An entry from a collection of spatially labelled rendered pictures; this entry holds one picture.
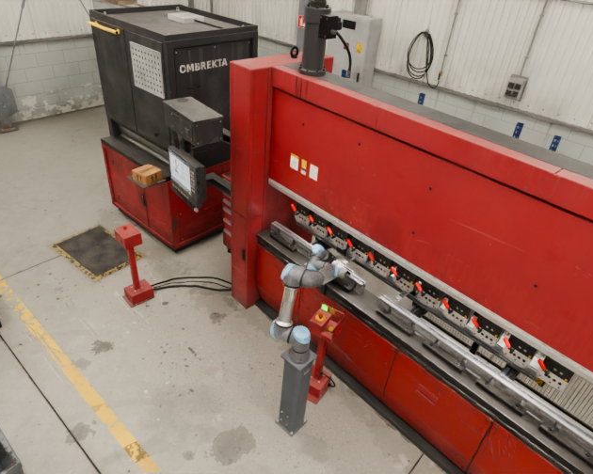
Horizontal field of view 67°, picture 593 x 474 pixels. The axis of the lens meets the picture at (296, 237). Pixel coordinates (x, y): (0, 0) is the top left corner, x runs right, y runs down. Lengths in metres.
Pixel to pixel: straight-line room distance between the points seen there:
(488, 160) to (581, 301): 0.82
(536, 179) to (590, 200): 0.24
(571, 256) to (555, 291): 0.22
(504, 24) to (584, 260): 4.97
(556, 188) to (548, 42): 4.64
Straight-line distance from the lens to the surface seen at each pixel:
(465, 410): 3.25
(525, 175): 2.44
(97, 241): 5.58
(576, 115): 6.96
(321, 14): 3.20
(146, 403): 3.90
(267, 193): 3.84
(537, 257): 2.58
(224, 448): 3.62
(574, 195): 2.40
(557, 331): 2.75
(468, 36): 7.27
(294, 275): 2.76
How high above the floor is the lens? 3.15
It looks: 35 degrees down
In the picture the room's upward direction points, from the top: 5 degrees clockwise
